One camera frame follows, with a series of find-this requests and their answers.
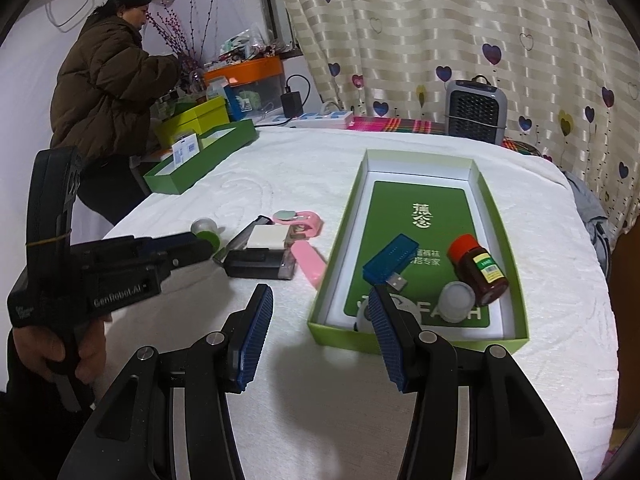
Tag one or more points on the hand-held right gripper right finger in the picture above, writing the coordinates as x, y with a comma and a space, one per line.
387, 340

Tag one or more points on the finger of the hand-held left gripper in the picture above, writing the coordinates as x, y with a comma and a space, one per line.
192, 250
115, 247

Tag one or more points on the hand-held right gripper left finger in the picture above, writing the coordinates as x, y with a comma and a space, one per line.
255, 340

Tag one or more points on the white and green plastic toy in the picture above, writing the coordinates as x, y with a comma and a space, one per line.
205, 227

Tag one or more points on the white panda night light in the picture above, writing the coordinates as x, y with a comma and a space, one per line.
362, 319

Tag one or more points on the white charger plug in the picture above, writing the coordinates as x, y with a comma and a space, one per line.
265, 237

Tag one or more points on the clear round plastic cap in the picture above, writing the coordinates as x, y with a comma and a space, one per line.
457, 302

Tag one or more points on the blue usb tester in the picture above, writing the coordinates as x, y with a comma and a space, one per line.
390, 257

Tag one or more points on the pink plastic case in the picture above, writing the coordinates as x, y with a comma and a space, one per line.
310, 265

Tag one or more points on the brown bottle with red cap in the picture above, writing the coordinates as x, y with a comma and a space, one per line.
480, 270

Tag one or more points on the green cardboard box tray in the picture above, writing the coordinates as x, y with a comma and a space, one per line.
395, 200

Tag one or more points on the person's left hand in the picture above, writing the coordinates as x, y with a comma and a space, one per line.
90, 355

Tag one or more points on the green cardboard box lid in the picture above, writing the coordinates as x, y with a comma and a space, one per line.
210, 165

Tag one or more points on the small white and blue box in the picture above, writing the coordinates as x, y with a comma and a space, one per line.
185, 150

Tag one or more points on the yellow-green box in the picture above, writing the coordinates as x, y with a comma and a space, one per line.
200, 115

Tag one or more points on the blue and white carton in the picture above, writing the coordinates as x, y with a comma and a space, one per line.
217, 94

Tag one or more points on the pale green box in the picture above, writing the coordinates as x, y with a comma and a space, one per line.
246, 100

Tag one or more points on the white and blue power strip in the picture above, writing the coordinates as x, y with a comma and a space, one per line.
320, 119

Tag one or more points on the clear bin with orange lid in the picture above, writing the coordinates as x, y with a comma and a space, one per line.
250, 67

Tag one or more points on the pile of packets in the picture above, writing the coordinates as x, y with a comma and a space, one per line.
245, 42

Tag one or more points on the plaid cloth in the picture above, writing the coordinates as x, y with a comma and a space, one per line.
400, 125

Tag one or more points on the purple blossom branches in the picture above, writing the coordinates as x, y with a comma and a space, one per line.
175, 30

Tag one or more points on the grey cloth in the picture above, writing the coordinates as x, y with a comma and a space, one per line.
587, 210

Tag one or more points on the wooden wardrobe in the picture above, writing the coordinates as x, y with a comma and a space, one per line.
627, 335

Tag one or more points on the grey space heater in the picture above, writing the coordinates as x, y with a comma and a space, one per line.
475, 110

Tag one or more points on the window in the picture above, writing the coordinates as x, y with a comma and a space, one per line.
275, 0

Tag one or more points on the striped curtain with hearts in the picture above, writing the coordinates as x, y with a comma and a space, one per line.
425, 35

